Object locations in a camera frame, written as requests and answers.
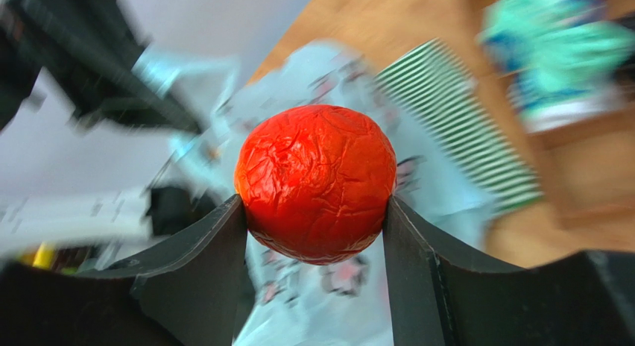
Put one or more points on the orange red wrinkled fruit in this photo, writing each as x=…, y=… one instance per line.
x=315, y=182

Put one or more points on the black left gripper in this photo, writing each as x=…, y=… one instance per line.
x=89, y=49

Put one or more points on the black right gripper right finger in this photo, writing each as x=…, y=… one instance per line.
x=445, y=292

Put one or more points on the brown wooden divided tray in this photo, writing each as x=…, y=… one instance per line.
x=542, y=144

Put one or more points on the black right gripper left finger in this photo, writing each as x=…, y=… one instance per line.
x=182, y=291

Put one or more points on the teal white sock pair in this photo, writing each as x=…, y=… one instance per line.
x=562, y=54

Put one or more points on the green white striped cloth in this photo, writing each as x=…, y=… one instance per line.
x=436, y=88

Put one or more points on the light blue printed plastic bag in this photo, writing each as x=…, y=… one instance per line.
x=346, y=303

